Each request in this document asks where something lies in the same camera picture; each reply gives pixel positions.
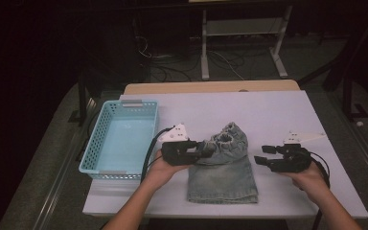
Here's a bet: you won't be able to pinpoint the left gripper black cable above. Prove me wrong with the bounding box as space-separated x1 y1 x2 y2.
140 126 175 184

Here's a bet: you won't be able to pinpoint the black metal stand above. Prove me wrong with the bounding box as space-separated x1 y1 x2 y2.
341 73 368 121
68 71 104 127

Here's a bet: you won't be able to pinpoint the faded denim shorts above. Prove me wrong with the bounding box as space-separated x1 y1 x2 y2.
186 122 260 205

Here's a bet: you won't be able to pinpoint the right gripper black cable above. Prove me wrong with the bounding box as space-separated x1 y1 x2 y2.
310 151 332 230

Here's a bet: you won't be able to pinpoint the person's left hand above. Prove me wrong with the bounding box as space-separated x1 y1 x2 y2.
143 149 194 190

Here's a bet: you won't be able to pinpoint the light blue plastic basket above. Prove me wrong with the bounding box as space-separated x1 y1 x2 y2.
78 99 159 180

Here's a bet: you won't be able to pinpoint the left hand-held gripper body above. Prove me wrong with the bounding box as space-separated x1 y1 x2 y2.
158 123 203 167

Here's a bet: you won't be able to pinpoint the person's right hand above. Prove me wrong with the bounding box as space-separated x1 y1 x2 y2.
282 162 331 199

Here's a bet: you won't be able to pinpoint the white metal stand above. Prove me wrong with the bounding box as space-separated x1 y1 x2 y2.
200 4 293 81

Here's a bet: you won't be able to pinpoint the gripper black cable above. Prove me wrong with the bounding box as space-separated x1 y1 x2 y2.
140 126 175 184
310 151 332 230

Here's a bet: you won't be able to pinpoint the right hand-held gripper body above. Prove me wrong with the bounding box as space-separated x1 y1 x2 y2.
268 131 328 173

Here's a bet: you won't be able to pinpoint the tangle of floor cables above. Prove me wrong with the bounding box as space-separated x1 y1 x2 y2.
135 34 247 82

